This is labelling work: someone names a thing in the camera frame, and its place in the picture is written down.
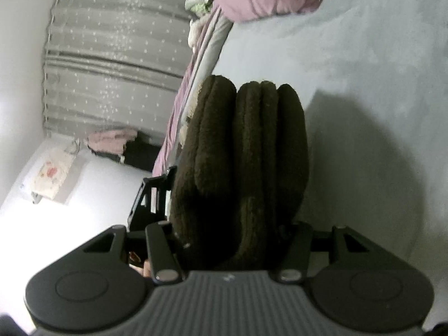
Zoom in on white plush toy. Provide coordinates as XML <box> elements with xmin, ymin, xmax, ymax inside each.
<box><xmin>188</xmin><ymin>15</ymin><xmax>208</xmax><ymax>51</ymax></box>

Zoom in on dark brown patterned sweater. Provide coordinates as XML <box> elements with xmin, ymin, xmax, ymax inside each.
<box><xmin>171</xmin><ymin>75</ymin><xmax>309</xmax><ymax>263</ymax></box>

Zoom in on hanging pink black clothes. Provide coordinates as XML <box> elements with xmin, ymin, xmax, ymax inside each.
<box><xmin>86</xmin><ymin>128</ymin><xmax>161</xmax><ymax>172</ymax></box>

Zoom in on light blue bed sheet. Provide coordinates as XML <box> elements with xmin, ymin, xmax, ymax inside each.
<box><xmin>214</xmin><ymin>0</ymin><xmax>447</xmax><ymax>328</ymax></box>

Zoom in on pink grey duvet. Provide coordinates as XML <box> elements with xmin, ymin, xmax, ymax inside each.
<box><xmin>152</xmin><ymin>7</ymin><xmax>233</xmax><ymax>177</ymax></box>

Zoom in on white wall-mounted unit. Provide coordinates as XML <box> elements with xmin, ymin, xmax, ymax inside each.
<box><xmin>20</xmin><ymin>138</ymin><xmax>85</xmax><ymax>205</ymax></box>

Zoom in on grey dotted curtain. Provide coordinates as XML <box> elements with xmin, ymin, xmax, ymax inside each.
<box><xmin>43</xmin><ymin>0</ymin><xmax>192</xmax><ymax>146</ymax></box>

